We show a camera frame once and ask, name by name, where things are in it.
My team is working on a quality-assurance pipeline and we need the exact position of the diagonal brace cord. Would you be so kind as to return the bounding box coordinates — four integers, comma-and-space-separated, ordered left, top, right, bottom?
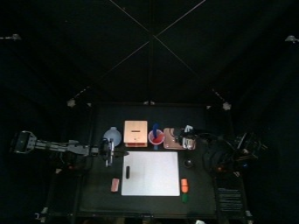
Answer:
69, 0, 206, 103
108, 0, 228, 107

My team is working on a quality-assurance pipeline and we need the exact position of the black backdrop cloth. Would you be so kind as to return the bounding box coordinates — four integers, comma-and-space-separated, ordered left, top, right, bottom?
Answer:
0, 0, 299, 123

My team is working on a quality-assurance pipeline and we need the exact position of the grey frame clamp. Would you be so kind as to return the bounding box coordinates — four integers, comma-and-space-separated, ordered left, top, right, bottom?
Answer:
0, 33, 22, 41
284, 34, 299, 44

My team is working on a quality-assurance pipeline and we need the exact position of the metal frame post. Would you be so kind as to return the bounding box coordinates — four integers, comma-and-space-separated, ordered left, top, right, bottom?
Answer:
148, 0, 154, 105

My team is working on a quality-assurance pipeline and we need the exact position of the small metal pot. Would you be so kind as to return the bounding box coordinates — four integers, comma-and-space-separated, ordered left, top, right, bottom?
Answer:
182, 158, 194, 170

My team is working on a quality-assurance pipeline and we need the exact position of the grey bowl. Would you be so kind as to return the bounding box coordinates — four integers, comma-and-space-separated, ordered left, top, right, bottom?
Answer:
101, 125, 124, 147

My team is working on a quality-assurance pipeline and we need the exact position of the white cutting board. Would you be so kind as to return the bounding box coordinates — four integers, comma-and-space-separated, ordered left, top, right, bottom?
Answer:
120, 150, 181, 197

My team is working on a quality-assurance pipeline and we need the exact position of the red plastic cup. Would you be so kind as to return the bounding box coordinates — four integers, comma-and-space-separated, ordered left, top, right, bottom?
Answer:
146, 129, 166, 145

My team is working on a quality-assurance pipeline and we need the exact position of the orange toy food piece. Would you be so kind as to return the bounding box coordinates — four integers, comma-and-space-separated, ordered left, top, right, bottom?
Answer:
180, 178, 189, 193

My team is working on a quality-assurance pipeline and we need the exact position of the pink block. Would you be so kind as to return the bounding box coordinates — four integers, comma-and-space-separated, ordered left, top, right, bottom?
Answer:
109, 178, 121, 193

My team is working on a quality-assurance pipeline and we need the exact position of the wooden box red front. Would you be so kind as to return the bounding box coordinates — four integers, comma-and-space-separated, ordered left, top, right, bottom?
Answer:
122, 120, 149, 148

